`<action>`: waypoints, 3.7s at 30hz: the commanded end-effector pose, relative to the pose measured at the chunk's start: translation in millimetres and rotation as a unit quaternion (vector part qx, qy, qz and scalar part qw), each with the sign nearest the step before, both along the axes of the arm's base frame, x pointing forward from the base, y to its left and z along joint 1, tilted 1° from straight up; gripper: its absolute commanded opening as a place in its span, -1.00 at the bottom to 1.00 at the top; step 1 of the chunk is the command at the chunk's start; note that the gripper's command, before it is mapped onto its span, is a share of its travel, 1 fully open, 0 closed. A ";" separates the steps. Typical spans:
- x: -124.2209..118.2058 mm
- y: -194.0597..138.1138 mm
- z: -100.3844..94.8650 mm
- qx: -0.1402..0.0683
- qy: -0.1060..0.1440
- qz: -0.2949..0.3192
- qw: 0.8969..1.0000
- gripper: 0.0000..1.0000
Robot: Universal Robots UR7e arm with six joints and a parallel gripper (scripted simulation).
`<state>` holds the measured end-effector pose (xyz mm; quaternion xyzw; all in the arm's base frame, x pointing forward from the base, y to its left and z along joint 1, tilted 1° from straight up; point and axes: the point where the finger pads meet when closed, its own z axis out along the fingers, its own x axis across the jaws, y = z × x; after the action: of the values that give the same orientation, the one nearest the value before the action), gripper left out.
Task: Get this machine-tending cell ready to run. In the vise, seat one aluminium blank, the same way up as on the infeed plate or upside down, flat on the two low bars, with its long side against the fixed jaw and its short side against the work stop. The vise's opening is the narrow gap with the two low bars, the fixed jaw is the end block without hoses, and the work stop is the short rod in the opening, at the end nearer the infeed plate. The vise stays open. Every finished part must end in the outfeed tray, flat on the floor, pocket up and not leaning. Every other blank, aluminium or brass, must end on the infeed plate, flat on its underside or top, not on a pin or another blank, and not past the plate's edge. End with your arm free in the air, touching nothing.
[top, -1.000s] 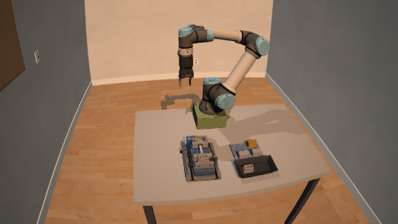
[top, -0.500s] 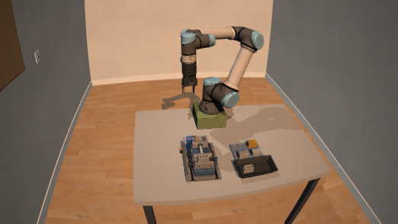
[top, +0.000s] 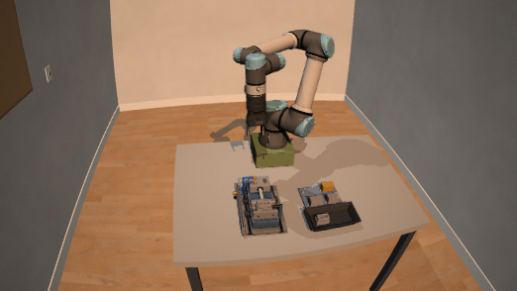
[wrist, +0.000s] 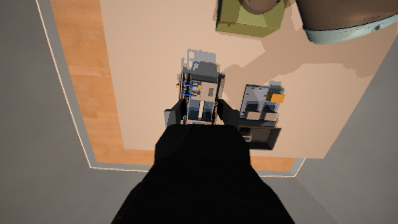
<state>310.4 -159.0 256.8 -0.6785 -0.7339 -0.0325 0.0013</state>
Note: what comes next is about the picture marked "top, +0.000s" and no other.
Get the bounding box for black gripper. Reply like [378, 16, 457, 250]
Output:
[245, 84, 267, 138]

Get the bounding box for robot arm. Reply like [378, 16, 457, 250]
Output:
[233, 30, 335, 149]

